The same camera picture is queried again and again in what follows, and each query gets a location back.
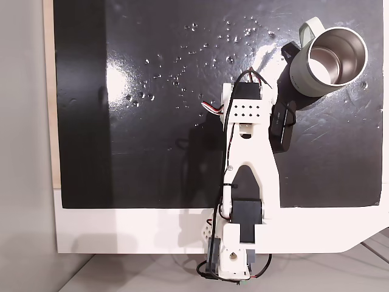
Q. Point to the pale green steel mug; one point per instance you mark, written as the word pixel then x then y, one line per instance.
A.
pixel 304 79

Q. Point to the black table mat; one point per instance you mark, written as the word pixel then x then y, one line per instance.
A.
pixel 152 167

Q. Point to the black oval camera box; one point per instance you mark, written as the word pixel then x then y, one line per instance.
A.
pixel 282 127

